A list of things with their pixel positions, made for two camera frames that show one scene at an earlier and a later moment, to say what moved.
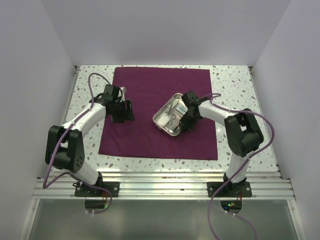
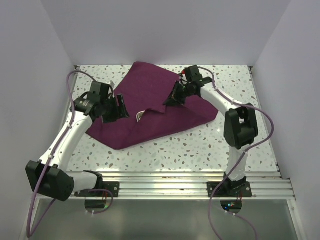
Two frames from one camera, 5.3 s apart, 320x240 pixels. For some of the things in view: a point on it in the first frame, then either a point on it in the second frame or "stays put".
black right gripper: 187,125 -> 171,101
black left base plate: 82,190 stays put
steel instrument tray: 169,116 -> 139,115
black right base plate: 229,189 stays put
